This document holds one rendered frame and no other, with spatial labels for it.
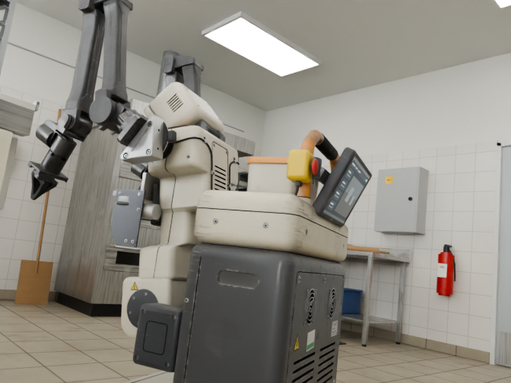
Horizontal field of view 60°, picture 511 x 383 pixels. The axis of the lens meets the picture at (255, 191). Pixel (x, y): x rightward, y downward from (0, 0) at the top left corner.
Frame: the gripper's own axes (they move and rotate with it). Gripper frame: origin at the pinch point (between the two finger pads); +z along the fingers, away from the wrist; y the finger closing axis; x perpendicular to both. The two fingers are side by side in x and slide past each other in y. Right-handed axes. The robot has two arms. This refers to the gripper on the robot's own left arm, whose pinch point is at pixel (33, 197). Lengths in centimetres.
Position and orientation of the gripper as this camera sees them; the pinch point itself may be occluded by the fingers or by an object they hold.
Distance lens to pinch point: 144.4
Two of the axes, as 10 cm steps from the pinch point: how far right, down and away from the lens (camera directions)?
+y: -4.0, -2.0, -9.0
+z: -5.2, 8.5, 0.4
